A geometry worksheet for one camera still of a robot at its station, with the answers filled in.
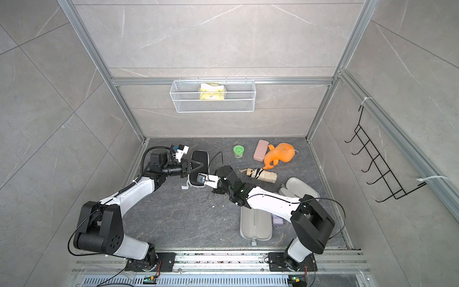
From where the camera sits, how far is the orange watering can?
3.48ft

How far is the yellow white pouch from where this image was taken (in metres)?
0.88

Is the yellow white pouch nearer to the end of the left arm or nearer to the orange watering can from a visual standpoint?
the end of the left arm
